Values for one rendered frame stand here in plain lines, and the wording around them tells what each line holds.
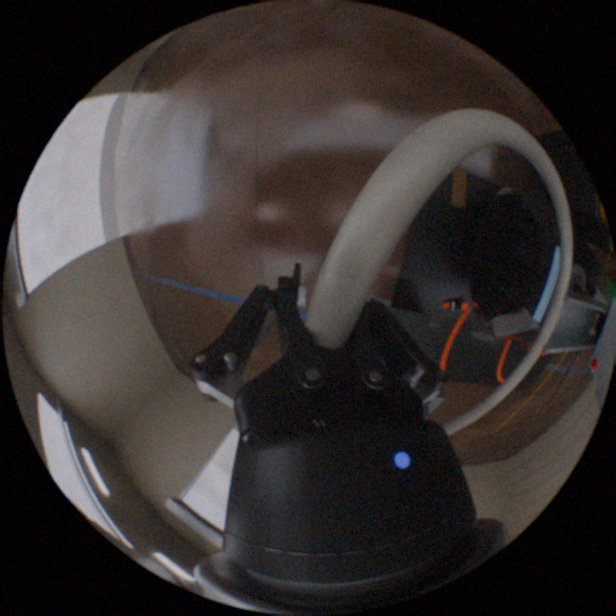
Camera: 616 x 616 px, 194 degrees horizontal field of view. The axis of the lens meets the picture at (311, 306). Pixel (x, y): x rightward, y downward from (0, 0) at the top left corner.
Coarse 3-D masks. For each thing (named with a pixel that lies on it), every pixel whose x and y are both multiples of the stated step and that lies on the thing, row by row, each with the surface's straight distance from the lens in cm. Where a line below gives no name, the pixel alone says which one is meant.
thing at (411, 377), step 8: (416, 368) 11; (424, 368) 11; (408, 376) 11; (416, 376) 11; (408, 384) 11; (416, 384) 11; (424, 384) 11; (424, 392) 11; (432, 392) 11; (424, 400) 10
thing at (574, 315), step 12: (564, 300) 45; (576, 300) 48; (588, 300) 60; (564, 312) 54; (576, 312) 61; (588, 312) 70; (564, 324) 57; (576, 324) 65; (588, 324) 75; (552, 336) 55; (564, 336) 61; (576, 336) 69; (588, 336) 80; (552, 348) 50; (564, 348) 55; (576, 348) 63
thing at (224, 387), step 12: (228, 360) 8; (240, 360) 9; (228, 372) 9; (240, 372) 9; (204, 384) 9; (216, 384) 9; (228, 384) 8; (240, 384) 8; (216, 396) 9; (228, 396) 8
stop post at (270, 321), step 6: (300, 288) 161; (300, 294) 163; (300, 300) 166; (270, 312) 136; (270, 318) 130; (276, 318) 133; (264, 324) 125; (270, 324) 127; (276, 324) 136; (264, 330) 122; (270, 330) 130; (258, 336) 118; (264, 336) 124; (258, 342) 120
